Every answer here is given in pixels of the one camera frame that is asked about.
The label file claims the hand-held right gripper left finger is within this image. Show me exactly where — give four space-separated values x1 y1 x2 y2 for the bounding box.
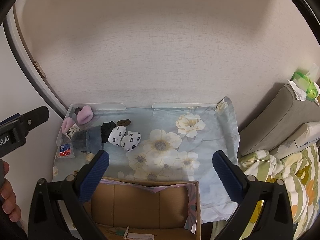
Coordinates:
27 149 110 240

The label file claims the pink fluffy cuff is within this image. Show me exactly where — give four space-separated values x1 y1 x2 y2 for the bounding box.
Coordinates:
77 106 94 125
61 117 74 134

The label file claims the green tissue pack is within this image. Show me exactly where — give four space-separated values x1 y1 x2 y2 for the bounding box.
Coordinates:
287 64 320 102

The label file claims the white spotted sock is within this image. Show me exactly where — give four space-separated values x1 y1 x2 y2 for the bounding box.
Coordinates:
108 125 127 146
121 131 142 152

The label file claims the grey fuzzy sock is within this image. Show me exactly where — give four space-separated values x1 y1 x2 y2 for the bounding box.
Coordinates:
71 126 104 153

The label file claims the person's left hand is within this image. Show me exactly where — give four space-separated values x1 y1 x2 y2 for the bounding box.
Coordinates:
0 162 22 222

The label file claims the printed small box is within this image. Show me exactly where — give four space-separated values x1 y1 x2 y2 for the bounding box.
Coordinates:
65 124 80 140

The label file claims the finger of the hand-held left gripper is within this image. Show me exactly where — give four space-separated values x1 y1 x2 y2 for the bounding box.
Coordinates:
21 106 50 138

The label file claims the white pillow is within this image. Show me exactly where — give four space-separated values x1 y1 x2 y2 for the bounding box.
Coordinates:
271 121 320 159

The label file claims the blue and red packet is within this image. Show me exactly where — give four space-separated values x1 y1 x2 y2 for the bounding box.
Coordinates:
56 142 76 158

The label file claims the striped floral blanket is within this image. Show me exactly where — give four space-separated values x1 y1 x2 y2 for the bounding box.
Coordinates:
210 144 320 240

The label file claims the grey cushion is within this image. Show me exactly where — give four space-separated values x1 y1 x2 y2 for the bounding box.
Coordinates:
239 84 320 157

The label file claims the white desktop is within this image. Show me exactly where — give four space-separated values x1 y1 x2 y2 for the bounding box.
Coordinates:
56 102 222 148

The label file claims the cardboard box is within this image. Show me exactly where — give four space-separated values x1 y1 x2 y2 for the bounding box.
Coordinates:
72 176 202 240

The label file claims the door frame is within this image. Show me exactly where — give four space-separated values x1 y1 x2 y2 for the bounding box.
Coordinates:
5 5 68 120

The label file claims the door hinge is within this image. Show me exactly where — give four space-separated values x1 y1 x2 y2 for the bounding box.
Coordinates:
34 60 46 78

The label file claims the black sock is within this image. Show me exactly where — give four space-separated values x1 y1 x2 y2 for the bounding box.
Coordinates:
101 121 117 143

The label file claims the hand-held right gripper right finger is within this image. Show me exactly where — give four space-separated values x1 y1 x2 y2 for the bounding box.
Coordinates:
212 151 295 240

